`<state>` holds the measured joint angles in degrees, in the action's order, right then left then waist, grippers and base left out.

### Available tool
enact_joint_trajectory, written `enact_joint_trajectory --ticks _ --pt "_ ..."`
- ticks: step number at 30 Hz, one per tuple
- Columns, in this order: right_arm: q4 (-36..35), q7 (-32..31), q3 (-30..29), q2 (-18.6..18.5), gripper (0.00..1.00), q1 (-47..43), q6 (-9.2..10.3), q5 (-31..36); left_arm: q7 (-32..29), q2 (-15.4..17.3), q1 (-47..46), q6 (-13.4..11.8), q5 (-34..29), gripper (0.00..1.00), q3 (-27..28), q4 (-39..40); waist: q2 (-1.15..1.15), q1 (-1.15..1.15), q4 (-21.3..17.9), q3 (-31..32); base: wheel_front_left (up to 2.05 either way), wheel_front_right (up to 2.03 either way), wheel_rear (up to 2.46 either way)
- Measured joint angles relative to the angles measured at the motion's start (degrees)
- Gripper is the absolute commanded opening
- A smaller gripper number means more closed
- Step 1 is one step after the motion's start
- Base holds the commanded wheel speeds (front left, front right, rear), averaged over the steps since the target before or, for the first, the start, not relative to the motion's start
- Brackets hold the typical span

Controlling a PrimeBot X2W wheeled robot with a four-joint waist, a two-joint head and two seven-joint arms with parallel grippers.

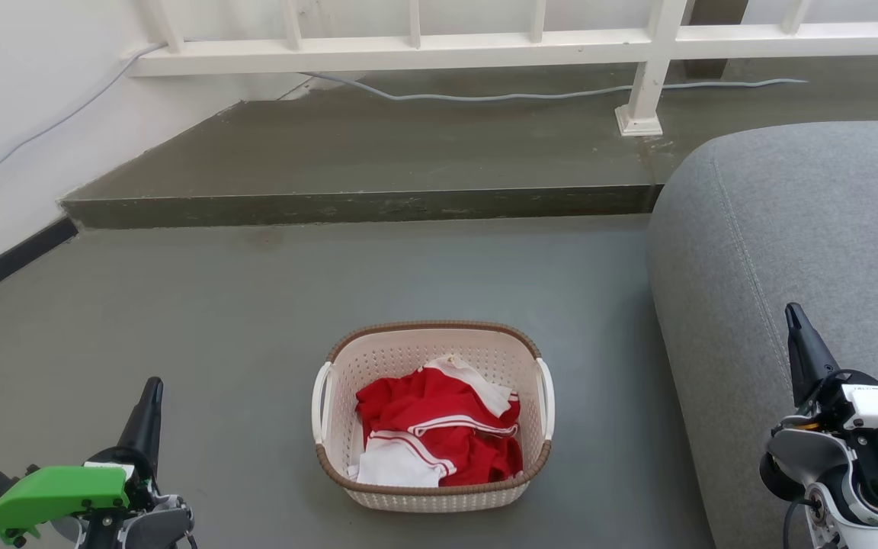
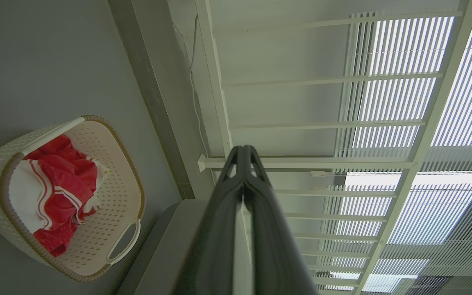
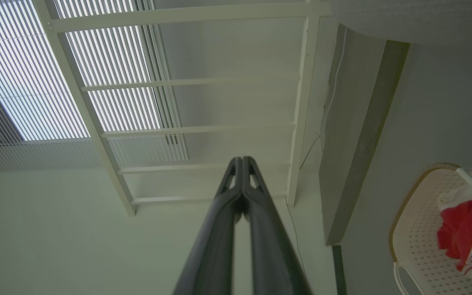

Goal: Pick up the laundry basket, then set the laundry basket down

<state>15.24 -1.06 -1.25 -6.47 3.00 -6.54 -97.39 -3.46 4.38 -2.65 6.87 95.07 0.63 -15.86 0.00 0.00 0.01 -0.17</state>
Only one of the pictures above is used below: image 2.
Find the red white striped garment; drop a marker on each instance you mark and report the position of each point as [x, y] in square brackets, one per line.
[60, 180]

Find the white metal railing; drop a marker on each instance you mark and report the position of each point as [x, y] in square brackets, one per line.
[301, 162]

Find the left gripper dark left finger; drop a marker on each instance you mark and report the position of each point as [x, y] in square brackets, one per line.
[215, 246]

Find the grey fabric sofa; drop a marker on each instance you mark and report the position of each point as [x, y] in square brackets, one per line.
[166, 254]

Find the cream brown-rimmed laundry basket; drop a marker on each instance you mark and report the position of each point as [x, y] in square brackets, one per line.
[113, 176]

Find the white window blinds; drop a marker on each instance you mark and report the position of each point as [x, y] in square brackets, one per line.
[395, 102]

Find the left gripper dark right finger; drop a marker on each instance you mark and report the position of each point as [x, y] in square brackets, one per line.
[277, 254]

